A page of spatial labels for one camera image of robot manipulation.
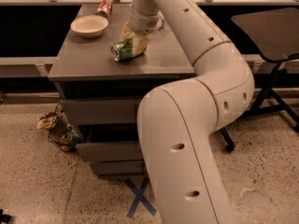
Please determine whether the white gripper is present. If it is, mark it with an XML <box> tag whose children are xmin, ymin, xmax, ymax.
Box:
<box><xmin>120</xmin><ymin>5</ymin><xmax>164</xmax><ymax>56</ymax></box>

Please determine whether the green soda can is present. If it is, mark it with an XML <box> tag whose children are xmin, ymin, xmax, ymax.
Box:
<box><xmin>110</xmin><ymin>38</ymin><xmax>146</xmax><ymax>62</ymax></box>

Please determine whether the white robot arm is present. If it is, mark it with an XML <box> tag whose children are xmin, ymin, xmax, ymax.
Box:
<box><xmin>129</xmin><ymin>0</ymin><xmax>254</xmax><ymax>224</ymax></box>

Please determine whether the red soda can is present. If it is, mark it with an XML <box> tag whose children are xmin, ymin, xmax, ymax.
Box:
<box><xmin>96</xmin><ymin>0</ymin><xmax>112</xmax><ymax>19</ymax></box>

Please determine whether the white paper bowl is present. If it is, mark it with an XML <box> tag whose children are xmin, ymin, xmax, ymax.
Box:
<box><xmin>71</xmin><ymin>15</ymin><xmax>108</xmax><ymax>38</ymax></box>

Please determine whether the grey drawer cabinet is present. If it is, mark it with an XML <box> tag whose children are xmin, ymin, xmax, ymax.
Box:
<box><xmin>48</xmin><ymin>3</ymin><xmax>196</xmax><ymax>179</ymax></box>

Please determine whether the top grey drawer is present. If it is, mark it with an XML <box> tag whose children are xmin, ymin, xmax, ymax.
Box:
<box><xmin>61</xmin><ymin>97</ymin><xmax>141</xmax><ymax>125</ymax></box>

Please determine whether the grey drawer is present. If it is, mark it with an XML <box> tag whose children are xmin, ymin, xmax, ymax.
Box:
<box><xmin>90</xmin><ymin>161</ymin><xmax>144</xmax><ymax>175</ymax></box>
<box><xmin>61</xmin><ymin>97</ymin><xmax>141</xmax><ymax>125</ymax></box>
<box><xmin>77</xmin><ymin>141</ymin><xmax>143</xmax><ymax>162</ymax></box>

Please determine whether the middle grey drawer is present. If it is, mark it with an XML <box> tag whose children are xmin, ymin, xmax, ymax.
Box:
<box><xmin>77</xmin><ymin>141</ymin><xmax>143</xmax><ymax>162</ymax></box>

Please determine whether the crumpled snack bag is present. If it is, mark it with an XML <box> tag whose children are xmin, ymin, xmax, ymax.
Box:
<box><xmin>36</xmin><ymin>112</ymin><xmax>58</xmax><ymax>130</ymax></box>

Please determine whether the bottom grey drawer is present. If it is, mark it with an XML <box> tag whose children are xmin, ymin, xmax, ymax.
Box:
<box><xmin>90</xmin><ymin>161</ymin><xmax>144</xmax><ymax>175</ymax></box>

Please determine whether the blue tape cross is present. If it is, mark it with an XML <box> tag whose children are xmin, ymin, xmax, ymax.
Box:
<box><xmin>125</xmin><ymin>177</ymin><xmax>157</xmax><ymax>218</ymax></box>

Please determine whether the wire basket with cans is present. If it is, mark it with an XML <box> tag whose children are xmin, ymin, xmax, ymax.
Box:
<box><xmin>48</xmin><ymin>105</ymin><xmax>81</xmax><ymax>152</ymax></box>

